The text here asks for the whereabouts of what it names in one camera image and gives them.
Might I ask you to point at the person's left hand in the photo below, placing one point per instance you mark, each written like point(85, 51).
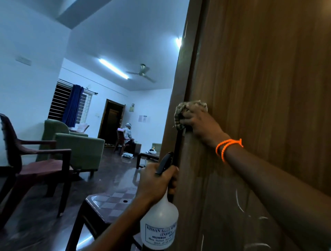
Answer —
point(152, 186)

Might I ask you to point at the person's right hand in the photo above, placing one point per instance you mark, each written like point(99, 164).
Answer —
point(201, 124)

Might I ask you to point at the person's left thumb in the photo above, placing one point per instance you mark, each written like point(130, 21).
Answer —
point(171, 172)

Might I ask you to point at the person's right fingers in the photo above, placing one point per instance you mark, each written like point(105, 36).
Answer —
point(186, 116)

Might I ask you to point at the striped cleaning cloth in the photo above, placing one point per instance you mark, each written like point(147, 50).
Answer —
point(181, 113)

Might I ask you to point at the white spray bottle black trigger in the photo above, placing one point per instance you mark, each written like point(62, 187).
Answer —
point(159, 219)

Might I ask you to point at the person's right forearm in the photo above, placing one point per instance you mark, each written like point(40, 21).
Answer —
point(279, 191)

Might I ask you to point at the low dark coffee table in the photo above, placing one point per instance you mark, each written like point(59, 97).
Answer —
point(147, 157)

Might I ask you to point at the orange thread wristband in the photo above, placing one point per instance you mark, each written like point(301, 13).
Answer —
point(227, 147)

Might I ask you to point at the brown plastic chair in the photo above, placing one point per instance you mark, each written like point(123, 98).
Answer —
point(120, 141)

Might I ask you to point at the ceiling fan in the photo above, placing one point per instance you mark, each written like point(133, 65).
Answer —
point(142, 73)

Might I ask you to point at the brown wooden door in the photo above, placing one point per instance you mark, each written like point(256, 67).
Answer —
point(256, 124)

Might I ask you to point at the checkered plastic stool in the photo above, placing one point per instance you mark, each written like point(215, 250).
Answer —
point(106, 209)

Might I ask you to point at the dark wooden doorway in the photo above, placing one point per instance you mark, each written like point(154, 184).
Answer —
point(111, 123)

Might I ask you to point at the fluorescent tube light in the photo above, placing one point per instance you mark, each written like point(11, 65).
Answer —
point(113, 68)

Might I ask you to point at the green upholstered armchair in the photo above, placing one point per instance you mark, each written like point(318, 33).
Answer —
point(75, 147)

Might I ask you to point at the curtain rod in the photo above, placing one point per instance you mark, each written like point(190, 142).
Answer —
point(77, 85)

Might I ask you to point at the blue curtain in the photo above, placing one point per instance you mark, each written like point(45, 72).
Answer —
point(73, 106)

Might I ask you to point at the window with louvred grille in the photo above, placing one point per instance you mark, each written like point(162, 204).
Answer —
point(60, 103)

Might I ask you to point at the dark brown plastic armchair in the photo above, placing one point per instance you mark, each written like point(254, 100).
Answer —
point(28, 165)

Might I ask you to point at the white paper wall notice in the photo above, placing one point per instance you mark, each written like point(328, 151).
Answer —
point(142, 118)

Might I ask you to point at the wall switch board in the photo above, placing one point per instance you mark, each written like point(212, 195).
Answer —
point(131, 108)

